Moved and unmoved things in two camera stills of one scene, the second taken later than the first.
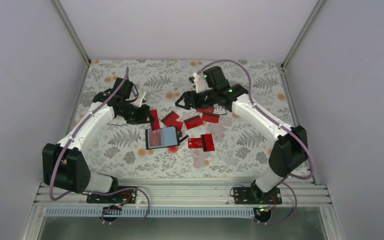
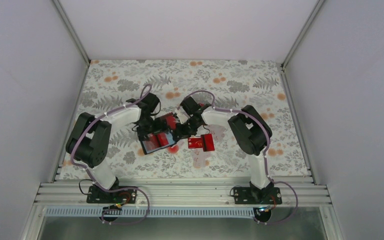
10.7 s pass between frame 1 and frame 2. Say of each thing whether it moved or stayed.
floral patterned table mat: stayed
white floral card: stayed
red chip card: stayed
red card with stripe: moved
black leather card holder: moved
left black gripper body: moved
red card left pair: stayed
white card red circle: stayed
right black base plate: stayed
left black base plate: stayed
